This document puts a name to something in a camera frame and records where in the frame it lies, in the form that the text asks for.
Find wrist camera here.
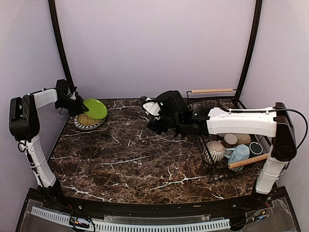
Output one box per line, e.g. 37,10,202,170
142,90,186,120
56,79,77,100

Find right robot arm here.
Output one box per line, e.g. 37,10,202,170
142,100,297,210

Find right black frame post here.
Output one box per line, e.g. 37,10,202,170
235,0,263,101

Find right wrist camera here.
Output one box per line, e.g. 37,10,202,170
142,90,186,120

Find brown ceramic cup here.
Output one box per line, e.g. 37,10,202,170
222,133,238,148

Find left black frame post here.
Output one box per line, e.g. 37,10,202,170
48,0,75,92

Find wooden rack handle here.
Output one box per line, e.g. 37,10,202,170
228,153,270,169
191,88,235,94

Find striped ceramic bowl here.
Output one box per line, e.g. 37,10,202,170
202,141,226,164

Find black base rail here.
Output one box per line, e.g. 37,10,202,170
25,187,289,219

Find white slotted cable duct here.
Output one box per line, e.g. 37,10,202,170
30,206,231,232

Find white blue striped plate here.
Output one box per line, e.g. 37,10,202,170
73,115,107,131

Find lime green plastic plate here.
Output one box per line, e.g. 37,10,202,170
84,98,108,120

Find dark green cup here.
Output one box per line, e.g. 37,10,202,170
249,142,263,158

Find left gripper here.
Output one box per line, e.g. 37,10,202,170
56,95,90,116

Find black frame post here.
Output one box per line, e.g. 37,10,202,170
48,0,75,92
235,0,263,101

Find black wire dish rack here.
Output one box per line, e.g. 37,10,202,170
185,89,273,184

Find grey deer pattern plate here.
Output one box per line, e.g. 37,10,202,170
76,116,107,132

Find front wooden rack handle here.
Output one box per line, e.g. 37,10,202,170
228,153,270,169

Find light blue mug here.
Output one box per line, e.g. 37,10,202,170
225,145,250,164

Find woven bamboo plate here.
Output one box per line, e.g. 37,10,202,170
78,114,99,126

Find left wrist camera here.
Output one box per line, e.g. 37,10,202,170
56,79,77,100

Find beige ceramic bowl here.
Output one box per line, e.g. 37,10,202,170
235,133,252,145

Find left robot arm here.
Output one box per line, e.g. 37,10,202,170
9,87,89,188

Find rear wooden rack handle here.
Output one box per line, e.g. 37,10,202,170
191,88,235,94

